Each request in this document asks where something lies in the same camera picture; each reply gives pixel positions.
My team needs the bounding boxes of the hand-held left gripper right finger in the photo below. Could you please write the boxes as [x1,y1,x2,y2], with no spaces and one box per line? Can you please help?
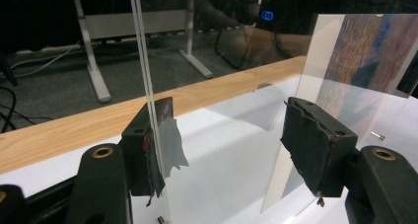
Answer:
[279,96,359,208]

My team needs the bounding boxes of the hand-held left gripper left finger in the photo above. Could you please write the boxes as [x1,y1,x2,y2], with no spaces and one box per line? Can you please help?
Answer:
[120,96,190,208]

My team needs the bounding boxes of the clear acrylic panel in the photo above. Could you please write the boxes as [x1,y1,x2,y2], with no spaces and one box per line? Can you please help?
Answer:
[127,0,173,224]
[260,13,418,215]

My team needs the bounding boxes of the white desk frame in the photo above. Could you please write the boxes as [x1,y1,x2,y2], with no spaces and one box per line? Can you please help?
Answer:
[70,0,215,105]

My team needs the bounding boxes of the white cable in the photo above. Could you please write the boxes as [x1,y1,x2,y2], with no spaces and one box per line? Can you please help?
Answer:
[0,40,83,79]

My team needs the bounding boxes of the black cable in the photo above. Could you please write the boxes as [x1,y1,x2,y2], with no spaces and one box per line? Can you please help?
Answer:
[214,28,252,71]
[0,85,55,133]

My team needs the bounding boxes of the blue ring light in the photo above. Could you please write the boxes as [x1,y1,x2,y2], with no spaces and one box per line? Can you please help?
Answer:
[260,9,275,23]

